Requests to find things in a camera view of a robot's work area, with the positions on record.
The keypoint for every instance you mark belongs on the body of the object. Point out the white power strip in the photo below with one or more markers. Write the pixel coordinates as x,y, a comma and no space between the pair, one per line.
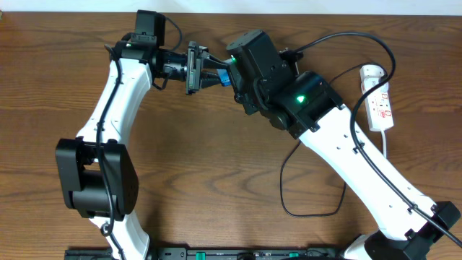
378,108

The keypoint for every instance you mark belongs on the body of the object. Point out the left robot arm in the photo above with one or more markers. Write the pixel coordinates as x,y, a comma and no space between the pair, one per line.
97,175

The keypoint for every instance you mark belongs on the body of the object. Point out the white USB charger plug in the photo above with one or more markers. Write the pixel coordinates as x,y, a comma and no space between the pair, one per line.
371,75

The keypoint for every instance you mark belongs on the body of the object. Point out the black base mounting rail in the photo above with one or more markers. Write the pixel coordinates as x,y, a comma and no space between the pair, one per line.
211,254

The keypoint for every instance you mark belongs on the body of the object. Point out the blue-screen Galaxy smartphone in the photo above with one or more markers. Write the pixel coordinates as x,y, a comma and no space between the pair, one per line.
224,77

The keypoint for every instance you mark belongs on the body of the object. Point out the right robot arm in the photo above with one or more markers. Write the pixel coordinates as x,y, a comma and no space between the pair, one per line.
267,81

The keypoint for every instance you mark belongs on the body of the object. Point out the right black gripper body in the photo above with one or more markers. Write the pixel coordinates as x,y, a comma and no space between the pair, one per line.
235,77

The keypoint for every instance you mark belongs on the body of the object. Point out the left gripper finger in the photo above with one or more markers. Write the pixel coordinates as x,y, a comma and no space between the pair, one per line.
208,79
211,62

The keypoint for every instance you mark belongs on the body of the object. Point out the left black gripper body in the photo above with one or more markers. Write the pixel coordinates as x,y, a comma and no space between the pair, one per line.
193,67

